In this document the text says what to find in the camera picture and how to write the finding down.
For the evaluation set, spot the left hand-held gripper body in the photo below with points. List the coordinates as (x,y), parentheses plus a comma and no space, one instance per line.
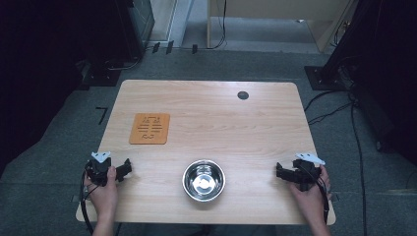
(98,167)

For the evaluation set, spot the person's left hand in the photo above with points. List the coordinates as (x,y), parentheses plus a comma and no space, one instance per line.
(104,196)

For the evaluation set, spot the black stand base plate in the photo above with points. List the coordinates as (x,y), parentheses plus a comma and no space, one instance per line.
(323,80)

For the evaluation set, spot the beige wooden partition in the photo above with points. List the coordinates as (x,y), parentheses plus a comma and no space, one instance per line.
(278,19)

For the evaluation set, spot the dark cabinet with base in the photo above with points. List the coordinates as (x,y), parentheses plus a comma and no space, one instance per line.
(108,65)

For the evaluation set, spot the black tape floor mark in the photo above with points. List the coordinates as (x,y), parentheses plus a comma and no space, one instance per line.
(102,114)

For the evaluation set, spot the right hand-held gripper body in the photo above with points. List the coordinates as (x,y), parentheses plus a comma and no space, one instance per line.
(305,172)

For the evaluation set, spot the black table grommet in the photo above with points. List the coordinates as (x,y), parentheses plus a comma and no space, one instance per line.
(243,95)

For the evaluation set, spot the stainless steel bowl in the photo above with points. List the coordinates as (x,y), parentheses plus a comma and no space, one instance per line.
(204,181)

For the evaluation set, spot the person's right hand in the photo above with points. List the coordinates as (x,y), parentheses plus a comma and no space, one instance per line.
(309,201)

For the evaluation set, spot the orange wooden trivet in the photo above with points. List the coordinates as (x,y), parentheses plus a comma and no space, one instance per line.
(149,129)

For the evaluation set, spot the black plug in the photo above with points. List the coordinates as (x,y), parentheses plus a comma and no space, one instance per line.
(169,47)
(194,48)
(156,47)

